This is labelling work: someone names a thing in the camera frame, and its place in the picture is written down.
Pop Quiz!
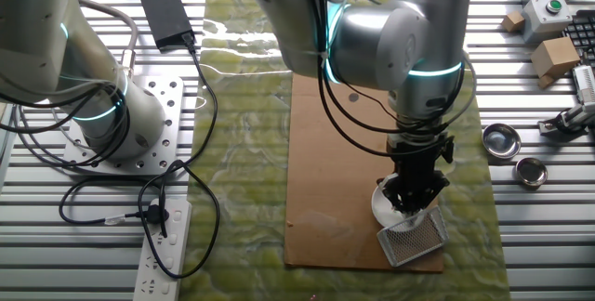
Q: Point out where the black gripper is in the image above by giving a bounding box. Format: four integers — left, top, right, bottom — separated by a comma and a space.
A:
377, 133, 450, 215

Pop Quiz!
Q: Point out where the white plate with berry print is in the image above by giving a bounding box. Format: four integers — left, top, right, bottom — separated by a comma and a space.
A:
370, 174, 422, 229

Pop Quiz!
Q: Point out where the brown cardboard sheet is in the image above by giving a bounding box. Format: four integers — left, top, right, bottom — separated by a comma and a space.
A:
284, 72, 445, 273

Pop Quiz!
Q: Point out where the large steel bowl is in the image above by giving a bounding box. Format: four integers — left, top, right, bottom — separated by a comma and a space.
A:
482, 123, 522, 160

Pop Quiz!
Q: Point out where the small steel bowl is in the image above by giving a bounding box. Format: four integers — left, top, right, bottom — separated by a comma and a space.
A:
514, 156, 549, 188

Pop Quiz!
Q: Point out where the green marbled mat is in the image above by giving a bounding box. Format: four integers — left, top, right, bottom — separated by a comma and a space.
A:
178, 0, 512, 301

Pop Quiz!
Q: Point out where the large cardboard cube box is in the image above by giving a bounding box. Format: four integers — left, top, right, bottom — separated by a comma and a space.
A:
530, 35, 581, 79

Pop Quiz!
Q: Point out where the small cardboard cube box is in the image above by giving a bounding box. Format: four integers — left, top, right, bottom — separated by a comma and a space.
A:
500, 10, 526, 33

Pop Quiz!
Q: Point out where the green button box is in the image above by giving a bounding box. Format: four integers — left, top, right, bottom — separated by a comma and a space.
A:
521, 0, 574, 45

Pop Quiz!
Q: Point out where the black keyboard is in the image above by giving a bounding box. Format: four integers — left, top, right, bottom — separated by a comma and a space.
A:
561, 10, 595, 68

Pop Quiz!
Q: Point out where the white power strip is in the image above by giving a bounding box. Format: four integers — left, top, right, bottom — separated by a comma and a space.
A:
133, 197, 193, 301

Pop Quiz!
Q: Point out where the black power adapter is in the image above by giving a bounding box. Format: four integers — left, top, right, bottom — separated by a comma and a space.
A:
138, 0, 196, 52

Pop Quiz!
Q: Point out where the white mesh wire rack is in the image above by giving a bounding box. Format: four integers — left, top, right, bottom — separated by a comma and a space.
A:
376, 204, 450, 268

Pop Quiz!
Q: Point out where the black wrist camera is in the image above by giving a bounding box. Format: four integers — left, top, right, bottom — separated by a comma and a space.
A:
440, 136, 456, 164

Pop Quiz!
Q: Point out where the small camera on mount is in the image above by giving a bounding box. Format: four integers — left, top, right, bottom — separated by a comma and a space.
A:
537, 103, 595, 143

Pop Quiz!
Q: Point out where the silver ribbed camera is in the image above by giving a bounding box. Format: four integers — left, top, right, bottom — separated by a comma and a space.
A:
571, 63, 595, 106

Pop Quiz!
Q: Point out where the black adapter mains cable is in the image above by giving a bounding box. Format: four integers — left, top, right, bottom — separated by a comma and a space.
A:
137, 31, 222, 280

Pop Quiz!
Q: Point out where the black plug cable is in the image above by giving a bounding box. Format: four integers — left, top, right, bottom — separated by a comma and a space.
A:
59, 160, 187, 240

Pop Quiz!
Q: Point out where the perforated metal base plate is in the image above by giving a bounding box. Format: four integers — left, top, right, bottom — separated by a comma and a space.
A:
62, 75, 185, 176

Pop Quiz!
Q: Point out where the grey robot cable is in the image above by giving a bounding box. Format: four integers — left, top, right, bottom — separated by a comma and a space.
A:
76, 0, 139, 79

